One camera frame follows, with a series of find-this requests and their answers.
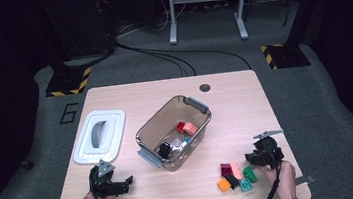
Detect black yellow striped base plate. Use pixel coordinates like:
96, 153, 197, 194
260, 39, 312, 71
43, 66, 95, 98

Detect peach curved toy building block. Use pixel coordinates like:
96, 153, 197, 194
230, 161, 244, 182

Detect salmon orange toy building block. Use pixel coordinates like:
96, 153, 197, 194
181, 120, 201, 137

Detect right hand-held gripper cable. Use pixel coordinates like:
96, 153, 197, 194
257, 144, 285, 199

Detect clear brown plastic storage box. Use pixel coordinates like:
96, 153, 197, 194
130, 91, 218, 176

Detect black small toy piece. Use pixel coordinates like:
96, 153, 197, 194
156, 140, 175, 160

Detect teal toy building block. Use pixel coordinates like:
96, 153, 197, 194
238, 176, 254, 194

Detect maroon toy building block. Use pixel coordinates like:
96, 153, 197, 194
219, 162, 234, 178

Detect dark equipment cabinet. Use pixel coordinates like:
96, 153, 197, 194
41, 0, 117, 63

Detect white lid with grey handle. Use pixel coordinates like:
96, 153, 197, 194
67, 106, 132, 167

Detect black floor cable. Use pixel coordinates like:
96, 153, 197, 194
143, 37, 252, 82
116, 33, 197, 86

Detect red toy building block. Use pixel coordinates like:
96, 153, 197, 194
175, 121, 187, 135

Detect green toy building block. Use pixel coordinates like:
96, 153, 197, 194
242, 165, 258, 185

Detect grey tape strip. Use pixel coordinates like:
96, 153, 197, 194
294, 173, 316, 187

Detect small black floor object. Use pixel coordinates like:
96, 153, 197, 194
19, 158, 35, 172

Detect dark round table grommet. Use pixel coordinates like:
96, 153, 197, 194
198, 83, 212, 94

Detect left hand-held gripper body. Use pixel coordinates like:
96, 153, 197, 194
86, 157, 123, 199

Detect person's right hand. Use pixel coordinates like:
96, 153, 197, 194
256, 159, 300, 199

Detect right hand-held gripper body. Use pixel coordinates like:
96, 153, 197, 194
252, 129, 289, 172

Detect dark stand post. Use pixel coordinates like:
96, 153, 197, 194
280, 0, 337, 48
36, 0, 72, 75

